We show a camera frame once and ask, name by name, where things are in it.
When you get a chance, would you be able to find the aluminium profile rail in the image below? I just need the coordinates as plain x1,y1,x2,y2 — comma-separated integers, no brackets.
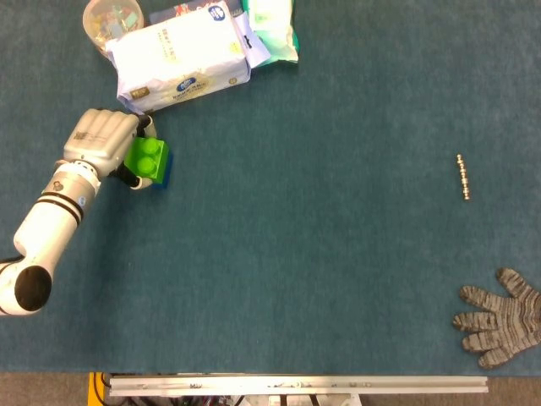
108,375,489,398

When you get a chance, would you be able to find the small metal beaded rod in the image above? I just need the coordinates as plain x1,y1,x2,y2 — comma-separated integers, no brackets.
456,154,473,200

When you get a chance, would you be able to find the clear round plastic container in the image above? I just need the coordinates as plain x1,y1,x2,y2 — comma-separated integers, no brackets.
82,0,145,54

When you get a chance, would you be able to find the teal felt table cloth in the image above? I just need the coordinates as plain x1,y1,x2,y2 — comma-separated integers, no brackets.
0,0,541,376

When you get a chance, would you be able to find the green toy brick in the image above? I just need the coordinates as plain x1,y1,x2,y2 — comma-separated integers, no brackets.
124,135,171,186

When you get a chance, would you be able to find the white tissue pack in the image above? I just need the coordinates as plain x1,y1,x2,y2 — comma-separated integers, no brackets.
105,1,271,114

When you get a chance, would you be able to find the dark printed packet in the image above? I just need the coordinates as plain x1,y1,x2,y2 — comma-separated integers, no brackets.
148,0,244,25

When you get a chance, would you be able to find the green wet wipes pack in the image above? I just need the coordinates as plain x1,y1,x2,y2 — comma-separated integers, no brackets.
244,0,300,67

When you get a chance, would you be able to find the grey striped knitted glove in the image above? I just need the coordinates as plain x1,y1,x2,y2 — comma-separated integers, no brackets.
452,267,541,370

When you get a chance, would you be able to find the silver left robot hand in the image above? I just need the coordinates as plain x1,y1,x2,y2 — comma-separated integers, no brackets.
63,108,160,191

